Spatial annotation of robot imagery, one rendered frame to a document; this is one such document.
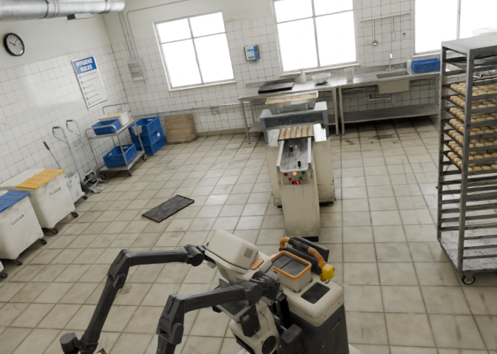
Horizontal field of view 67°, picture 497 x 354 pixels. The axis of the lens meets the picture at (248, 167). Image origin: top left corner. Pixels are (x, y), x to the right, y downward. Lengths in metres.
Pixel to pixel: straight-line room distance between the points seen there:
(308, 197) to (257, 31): 4.25
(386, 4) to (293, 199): 4.36
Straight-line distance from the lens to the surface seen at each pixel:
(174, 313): 1.45
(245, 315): 1.91
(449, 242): 3.73
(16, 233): 5.20
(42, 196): 5.47
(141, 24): 8.00
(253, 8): 7.25
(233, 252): 1.75
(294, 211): 3.75
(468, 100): 2.82
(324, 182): 4.37
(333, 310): 2.21
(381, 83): 6.68
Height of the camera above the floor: 2.27
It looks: 22 degrees down
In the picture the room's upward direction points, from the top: 11 degrees counter-clockwise
